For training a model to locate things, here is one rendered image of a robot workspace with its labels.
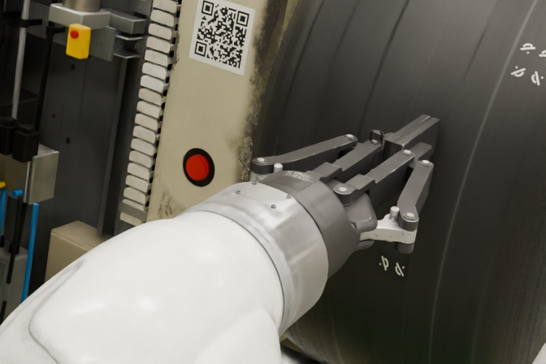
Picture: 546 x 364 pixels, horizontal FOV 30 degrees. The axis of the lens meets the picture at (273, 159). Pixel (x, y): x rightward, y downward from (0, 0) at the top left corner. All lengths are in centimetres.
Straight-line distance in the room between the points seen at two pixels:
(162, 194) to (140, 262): 73
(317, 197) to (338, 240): 3
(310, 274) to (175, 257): 10
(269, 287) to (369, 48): 35
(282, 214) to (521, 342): 37
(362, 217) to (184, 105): 56
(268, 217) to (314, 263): 4
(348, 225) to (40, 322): 23
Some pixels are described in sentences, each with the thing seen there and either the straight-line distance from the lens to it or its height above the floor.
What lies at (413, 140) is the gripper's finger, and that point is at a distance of 77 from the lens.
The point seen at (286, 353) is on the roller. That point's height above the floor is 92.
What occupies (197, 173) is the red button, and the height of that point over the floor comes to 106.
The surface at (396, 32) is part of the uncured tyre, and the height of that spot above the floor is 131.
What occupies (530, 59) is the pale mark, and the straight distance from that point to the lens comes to 82.
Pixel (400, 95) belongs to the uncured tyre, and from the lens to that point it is 84.
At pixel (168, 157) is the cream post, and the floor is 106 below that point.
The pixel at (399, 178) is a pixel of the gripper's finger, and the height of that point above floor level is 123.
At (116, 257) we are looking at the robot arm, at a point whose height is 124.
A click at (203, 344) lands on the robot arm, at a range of 49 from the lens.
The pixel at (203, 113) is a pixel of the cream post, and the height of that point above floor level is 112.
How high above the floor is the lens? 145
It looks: 18 degrees down
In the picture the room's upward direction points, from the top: 11 degrees clockwise
